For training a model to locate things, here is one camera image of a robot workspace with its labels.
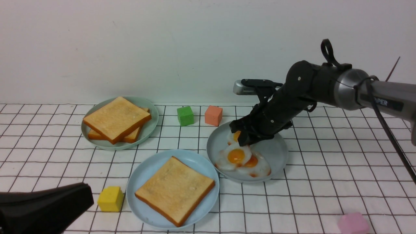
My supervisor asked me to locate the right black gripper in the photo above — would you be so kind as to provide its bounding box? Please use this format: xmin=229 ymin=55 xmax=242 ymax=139
xmin=229 ymin=85 xmax=317 ymax=146

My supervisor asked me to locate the fried egg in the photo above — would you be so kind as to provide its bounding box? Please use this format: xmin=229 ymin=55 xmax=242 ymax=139
xmin=214 ymin=143 xmax=252 ymax=171
xmin=237 ymin=151 xmax=271 ymax=178
xmin=227 ymin=131 xmax=241 ymax=145

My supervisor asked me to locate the toast slice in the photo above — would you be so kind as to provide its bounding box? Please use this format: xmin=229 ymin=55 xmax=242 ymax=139
xmin=135 ymin=156 xmax=216 ymax=227
xmin=82 ymin=97 xmax=151 ymax=145
xmin=88 ymin=115 xmax=151 ymax=143

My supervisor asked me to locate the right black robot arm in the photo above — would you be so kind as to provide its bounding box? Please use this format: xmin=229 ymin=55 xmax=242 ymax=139
xmin=230 ymin=61 xmax=416 ymax=146

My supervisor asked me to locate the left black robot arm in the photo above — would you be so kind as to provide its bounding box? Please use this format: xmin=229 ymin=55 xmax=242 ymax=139
xmin=0 ymin=183 xmax=94 ymax=234

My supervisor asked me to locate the grey plate with eggs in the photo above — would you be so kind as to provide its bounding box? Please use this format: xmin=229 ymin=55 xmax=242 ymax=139
xmin=206 ymin=122 xmax=288 ymax=183

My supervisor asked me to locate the orange-pink cube block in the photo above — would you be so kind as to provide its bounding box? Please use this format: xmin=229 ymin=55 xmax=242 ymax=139
xmin=204 ymin=105 xmax=223 ymax=126

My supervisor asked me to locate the green cube block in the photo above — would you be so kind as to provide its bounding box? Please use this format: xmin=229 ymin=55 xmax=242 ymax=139
xmin=177 ymin=106 xmax=194 ymax=126

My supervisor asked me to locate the light blue plate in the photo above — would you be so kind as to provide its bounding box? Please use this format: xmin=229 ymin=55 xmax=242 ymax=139
xmin=126 ymin=149 xmax=220 ymax=230

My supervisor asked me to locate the green plate with bread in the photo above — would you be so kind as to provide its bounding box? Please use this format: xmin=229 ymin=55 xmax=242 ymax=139
xmin=81 ymin=96 xmax=159 ymax=151

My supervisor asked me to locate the pink cube block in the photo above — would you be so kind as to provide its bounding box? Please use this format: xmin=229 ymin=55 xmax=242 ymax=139
xmin=337 ymin=212 xmax=370 ymax=234

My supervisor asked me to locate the yellow cube block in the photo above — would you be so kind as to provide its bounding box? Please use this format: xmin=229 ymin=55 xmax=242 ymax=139
xmin=98 ymin=186 xmax=124 ymax=212

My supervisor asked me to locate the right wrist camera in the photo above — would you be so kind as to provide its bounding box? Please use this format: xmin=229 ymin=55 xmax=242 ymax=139
xmin=233 ymin=79 xmax=283 ymax=97

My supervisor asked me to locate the right black cable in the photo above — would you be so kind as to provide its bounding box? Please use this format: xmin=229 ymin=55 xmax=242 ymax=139
xmin=321 ymin=39 xmax=416 ymax=184

